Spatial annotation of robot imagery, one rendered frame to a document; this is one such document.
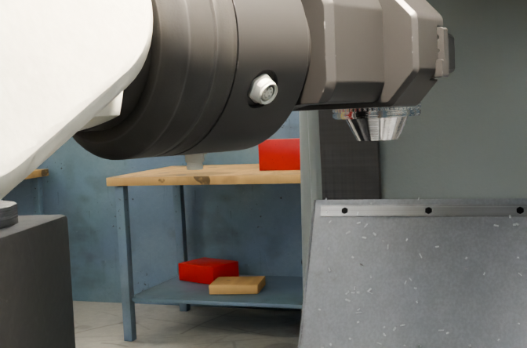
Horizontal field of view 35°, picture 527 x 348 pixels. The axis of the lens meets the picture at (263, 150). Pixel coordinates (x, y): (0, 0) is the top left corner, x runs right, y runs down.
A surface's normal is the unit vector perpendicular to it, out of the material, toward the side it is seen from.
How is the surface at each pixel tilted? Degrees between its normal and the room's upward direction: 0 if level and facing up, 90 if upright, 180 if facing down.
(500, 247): 63
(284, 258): 90
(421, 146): 90
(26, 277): 90
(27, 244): 90
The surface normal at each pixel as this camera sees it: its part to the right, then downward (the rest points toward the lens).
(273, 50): 0.75, 0.08
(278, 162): -0.40, 0.07
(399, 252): -0.36, -0.37
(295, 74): 0.72, 0.30
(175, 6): 0.03, -0.11
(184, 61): 0.05, 0.22
